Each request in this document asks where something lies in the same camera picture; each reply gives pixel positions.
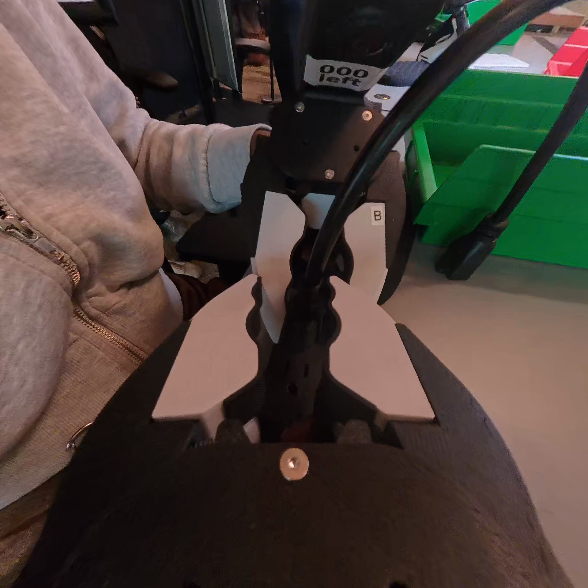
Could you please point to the metal framed panel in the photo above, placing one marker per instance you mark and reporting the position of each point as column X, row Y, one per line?
column 220, row 41

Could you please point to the person's left forearm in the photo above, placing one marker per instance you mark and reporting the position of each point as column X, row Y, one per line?
column 183, row 156

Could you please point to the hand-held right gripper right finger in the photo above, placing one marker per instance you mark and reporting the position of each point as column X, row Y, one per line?
column 376, row 367

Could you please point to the red plastic bin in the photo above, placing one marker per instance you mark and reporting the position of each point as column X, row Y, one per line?
column 569, row 55

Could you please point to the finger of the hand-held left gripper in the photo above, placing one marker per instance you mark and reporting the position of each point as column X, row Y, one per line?
column 370, row 248
column 275, row 239

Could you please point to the person's left hand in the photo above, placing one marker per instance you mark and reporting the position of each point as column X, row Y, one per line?
column 258, row 140

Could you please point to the person's torso in grey hoodie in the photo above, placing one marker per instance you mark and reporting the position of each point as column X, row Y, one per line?
column 69, row 229

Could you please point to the black mesh chair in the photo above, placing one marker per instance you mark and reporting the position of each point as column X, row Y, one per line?
column 216, row 239

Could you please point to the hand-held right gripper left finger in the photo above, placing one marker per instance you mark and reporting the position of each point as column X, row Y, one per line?
column 211, row 363

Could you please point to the green plastic bins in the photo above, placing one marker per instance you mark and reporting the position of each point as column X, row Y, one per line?
column 468, row 252

